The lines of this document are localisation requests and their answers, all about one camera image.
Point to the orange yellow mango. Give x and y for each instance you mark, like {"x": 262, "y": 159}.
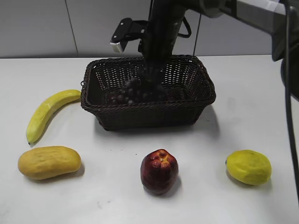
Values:
{"x": 46, "y": 162}

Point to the yellow lemon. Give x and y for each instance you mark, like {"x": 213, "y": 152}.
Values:
{"x": 249, "y": 167}

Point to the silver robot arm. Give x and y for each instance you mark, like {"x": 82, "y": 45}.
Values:
{"x": 278, "y": 18}

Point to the yellow banana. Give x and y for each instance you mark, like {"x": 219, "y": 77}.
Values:
{"x": 45, "y": 111}

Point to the purple grape bunch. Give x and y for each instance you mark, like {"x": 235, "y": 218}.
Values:
{"x": 136, "y": 91}

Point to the dark woven plastic basket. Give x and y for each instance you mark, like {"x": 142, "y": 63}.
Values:
{"x": 186, "y": 81}

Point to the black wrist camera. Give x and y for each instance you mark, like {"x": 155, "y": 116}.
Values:
{"x": 127, "y": 30}

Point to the red apple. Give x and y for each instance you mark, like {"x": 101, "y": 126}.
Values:
{"x": 159, "y": 171}

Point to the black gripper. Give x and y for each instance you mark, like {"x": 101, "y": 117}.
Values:
{"x": 159, "y": 38}

